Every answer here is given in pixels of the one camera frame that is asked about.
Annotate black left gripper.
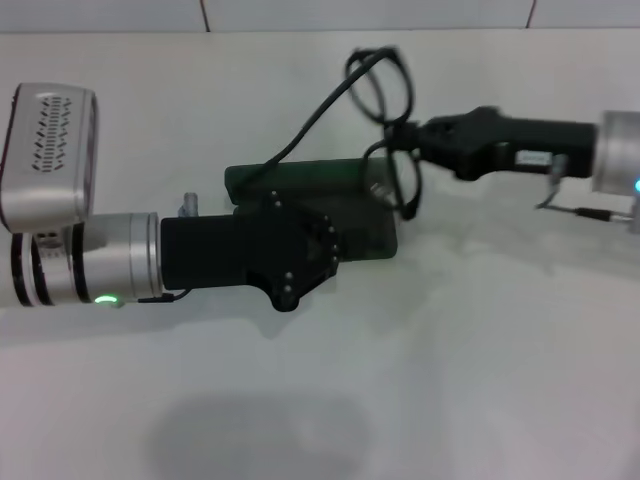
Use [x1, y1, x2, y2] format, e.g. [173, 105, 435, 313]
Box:
[159, 189, 351, 315]

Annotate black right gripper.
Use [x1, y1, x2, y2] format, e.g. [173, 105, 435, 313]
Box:
[398, 105, 601, 182]

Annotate green glasses case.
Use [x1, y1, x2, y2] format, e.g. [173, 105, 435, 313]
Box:
[223, 156, 400, 264]

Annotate black round-lens glasses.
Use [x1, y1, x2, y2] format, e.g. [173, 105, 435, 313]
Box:
[238, 45, 425, 222]

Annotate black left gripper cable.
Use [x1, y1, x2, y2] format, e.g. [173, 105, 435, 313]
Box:
[137, 289, 191, 305]

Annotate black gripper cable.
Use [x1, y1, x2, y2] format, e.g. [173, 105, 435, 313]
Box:
[535, 172, 634, 221]
[137, 289, 191, 305]

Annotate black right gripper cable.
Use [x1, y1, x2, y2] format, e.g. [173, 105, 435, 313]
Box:
[535, 172, 634, 221]

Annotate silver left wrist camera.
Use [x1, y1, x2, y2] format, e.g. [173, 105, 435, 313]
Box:
[0, 83, 100, 235]

